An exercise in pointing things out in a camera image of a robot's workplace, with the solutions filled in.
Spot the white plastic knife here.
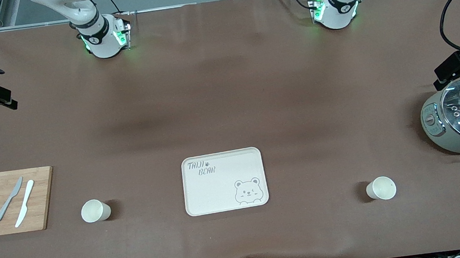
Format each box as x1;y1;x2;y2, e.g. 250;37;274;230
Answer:
10;179;40;228

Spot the grey plastic knife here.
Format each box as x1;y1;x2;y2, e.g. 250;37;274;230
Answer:
0;176;28;222

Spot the wooden cutting board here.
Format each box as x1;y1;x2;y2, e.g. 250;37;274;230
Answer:
0;166;60;236

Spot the white IKEA cup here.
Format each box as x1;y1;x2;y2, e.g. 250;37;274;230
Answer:
364;175;398;203
80;198;113;224

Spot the beige bear print tray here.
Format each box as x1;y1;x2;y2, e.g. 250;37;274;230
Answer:
179;146;271;217

